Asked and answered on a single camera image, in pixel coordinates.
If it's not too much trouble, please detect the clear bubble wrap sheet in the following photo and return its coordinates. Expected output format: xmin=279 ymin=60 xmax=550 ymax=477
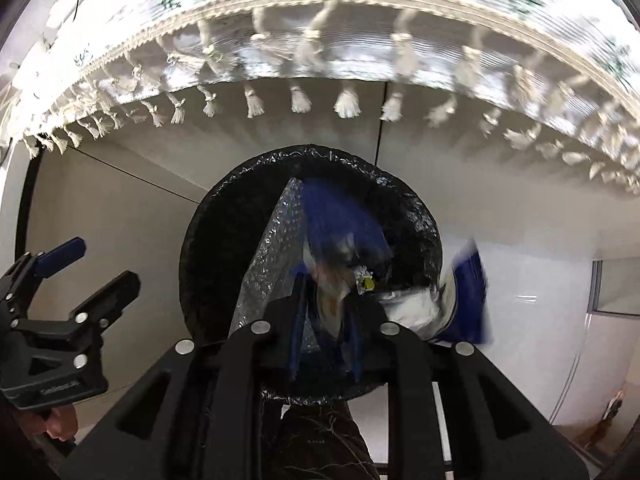
xmin=229 ymin=178 xmax=316 ymax=334

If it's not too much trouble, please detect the black trash bin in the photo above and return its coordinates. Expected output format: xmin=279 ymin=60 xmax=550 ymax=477
xmin=178 ymin=143 xmax=446 ymax=406

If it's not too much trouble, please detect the white floral tablecloth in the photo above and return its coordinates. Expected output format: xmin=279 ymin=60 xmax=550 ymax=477
xmin=1 ymin=0 xmax=639 ymax=195

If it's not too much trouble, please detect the dark blue snack wrapper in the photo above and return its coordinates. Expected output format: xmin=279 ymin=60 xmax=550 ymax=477
xmin=303 ymin=178 xmax=488 ymax=344

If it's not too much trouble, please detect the left human hand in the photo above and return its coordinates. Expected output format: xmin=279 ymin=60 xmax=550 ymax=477
xmin=13 ymin=404 xmax=79 ymax=441

